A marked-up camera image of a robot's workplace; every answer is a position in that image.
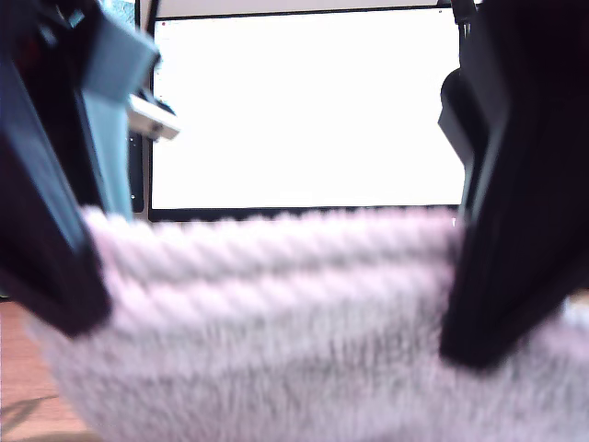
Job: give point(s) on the white fluffy tea towel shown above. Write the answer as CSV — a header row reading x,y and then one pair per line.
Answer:
x,y
276,322

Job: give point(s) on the large monitor with white screen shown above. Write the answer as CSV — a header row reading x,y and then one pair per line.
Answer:
x,y
299,115

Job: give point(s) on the arm grey camera box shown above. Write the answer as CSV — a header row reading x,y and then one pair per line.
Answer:
x,y
154,119

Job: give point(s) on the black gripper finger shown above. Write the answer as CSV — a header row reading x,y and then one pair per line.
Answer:
x,y
41,230
108,152
478,207
538,230

